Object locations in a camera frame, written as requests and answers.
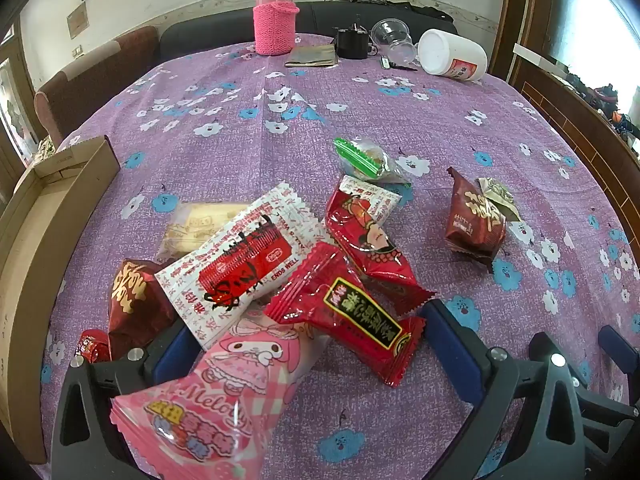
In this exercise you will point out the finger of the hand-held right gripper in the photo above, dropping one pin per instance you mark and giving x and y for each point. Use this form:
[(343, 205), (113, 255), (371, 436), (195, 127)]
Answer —
[(617, 341)]

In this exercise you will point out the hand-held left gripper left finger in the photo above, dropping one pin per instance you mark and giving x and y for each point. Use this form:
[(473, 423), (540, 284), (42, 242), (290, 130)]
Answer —
[(167, 360)]

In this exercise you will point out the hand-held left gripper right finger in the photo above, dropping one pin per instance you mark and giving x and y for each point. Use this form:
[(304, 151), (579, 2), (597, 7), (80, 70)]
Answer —
[(450, 350)]

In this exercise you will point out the pink cartoon snack packet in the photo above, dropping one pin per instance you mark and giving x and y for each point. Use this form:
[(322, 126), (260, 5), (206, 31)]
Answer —
[(225, 385)]

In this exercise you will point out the dark red gold-print snack packet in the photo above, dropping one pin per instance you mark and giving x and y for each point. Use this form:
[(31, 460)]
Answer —
[(132, 305)]

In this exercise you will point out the small red candy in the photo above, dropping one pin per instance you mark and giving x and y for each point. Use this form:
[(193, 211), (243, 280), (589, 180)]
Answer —
[(92, 347)]

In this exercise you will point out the red black-label snack packet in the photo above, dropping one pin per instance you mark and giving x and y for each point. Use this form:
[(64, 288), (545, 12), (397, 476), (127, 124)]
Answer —
[(350, 320)]

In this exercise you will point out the white red-printed snack packet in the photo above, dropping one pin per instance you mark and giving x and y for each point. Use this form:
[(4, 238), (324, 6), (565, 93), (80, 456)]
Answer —
[(240, 260)]

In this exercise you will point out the brown snack packet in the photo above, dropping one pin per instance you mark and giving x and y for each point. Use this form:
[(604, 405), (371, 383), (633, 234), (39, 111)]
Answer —
[(472, 220)]

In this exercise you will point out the red figure-print snack packet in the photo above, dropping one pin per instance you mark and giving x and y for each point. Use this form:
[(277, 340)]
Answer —
[(370, 240)]

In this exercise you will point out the clear yellow biscuit packet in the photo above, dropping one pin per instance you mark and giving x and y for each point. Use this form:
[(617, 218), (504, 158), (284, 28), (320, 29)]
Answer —
[(192, 225)]

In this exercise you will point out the cardboard box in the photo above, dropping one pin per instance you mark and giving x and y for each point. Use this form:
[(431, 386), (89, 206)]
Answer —
[(30, 270)]

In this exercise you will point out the small beige green snack packet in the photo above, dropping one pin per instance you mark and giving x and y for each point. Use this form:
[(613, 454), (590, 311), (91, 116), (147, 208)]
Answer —
[(500, 195)]

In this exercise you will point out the clear green-striped snack packet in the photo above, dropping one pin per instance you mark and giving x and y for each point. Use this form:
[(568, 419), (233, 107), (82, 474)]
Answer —
[(365, 157)]

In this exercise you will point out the patterned cloth bag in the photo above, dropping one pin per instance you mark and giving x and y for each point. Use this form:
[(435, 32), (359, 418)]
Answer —
[(44, 149)]

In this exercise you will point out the purple floral tablecloth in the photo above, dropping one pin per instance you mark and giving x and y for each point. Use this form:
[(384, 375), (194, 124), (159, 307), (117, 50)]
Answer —
[(300, 150)]

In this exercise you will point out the small black lighter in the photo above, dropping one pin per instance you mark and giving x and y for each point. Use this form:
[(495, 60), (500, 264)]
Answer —
[(397, 64)]

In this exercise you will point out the brown armchair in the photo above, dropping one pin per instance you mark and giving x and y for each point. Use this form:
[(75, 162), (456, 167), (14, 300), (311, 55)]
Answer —
[(100, 75)]

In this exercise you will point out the white plastic jar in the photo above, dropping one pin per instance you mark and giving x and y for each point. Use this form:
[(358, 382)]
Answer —
[(450, 55)]

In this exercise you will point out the wooden glass door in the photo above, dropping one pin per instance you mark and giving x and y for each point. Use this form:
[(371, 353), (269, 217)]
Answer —
[(15, 105)]

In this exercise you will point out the clear plastic cup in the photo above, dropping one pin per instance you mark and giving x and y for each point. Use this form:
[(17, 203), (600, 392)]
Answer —
[(395, 40)]

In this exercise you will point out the black mug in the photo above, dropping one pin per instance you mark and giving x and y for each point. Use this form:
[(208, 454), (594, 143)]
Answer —
[(352, 42)]

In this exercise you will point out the olive notebook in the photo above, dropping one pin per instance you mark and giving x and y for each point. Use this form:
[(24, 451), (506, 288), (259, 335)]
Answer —
[(311, 56)]

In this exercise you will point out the black sofa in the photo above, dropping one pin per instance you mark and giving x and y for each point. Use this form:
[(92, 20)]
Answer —
[(210, 35)]

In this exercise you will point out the dark clothing on sofa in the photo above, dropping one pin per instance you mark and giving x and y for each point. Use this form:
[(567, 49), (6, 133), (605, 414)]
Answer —
[(400, 6)]

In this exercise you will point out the bottle with pink knit sleeve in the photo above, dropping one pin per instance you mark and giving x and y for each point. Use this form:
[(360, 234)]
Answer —
[(274, 25)]

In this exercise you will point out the wooden door frame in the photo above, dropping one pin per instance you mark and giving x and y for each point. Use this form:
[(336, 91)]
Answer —
[(525, 10)]

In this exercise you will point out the wall plaque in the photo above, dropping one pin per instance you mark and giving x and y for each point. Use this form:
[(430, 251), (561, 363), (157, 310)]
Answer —
[(78, 21)]

